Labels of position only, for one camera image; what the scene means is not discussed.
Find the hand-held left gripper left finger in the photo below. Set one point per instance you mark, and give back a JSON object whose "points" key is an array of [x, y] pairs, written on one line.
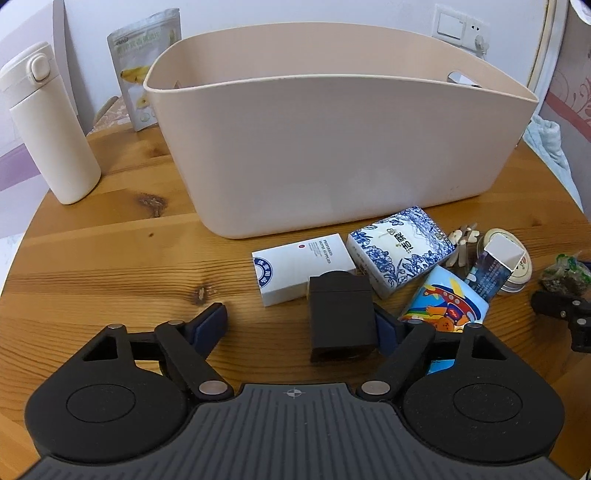
{"points": [[208, 324]]}

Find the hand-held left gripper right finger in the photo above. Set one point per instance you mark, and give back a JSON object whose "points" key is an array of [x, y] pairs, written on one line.
{"points": [[387, 331]]}

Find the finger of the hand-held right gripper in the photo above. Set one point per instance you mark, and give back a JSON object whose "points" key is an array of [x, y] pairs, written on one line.
{"points": [[558, 304]]}

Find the clear packet of dried tea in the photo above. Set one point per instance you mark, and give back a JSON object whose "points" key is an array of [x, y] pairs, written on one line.
{"points": [[561, 277]]}

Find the small black box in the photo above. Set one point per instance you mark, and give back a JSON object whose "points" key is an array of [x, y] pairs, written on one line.
{"points": [[341, 318]]}

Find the cartoon print tissue pack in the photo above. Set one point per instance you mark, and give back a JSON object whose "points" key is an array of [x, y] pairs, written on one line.
{"points": [[443, 300]]}

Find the dark blue carton box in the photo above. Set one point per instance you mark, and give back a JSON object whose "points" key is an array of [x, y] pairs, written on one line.
{"points": [[489, 272]]}

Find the white box with blue emblem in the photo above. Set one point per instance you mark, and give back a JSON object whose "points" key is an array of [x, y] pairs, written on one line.
{"points": [[295, 267]]}

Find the beige plastic storage bin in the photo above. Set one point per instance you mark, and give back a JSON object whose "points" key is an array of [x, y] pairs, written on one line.
{"points": [[323, 161]]}

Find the blue floral tissue pack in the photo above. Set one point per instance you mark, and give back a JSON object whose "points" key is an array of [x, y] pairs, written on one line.
{"points": [[397, 249]]}

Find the pile of small wooden pegs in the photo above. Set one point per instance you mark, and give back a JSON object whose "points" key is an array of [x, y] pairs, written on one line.
{"points": [[459, 249]]}

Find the light blue cloth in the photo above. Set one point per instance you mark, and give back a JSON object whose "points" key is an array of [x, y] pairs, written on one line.
{"points": [[549, 147]]}

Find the cream floral headboard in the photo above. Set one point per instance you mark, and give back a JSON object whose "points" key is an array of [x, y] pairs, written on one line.
{"points": [[572, 83]]}

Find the white thermos bottle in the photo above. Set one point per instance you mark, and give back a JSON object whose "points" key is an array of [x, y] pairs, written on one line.
{"points": [[55, 152]]}

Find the banana chips bag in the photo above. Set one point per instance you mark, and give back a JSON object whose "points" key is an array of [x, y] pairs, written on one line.
{"points": [[138, 69]]}

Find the white power plug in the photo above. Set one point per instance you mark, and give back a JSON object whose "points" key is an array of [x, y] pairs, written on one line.
{"points": [[482, 45]]}

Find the white wall switch socket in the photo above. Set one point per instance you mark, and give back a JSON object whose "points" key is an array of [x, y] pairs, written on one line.
{"points": [[455, 23]]}

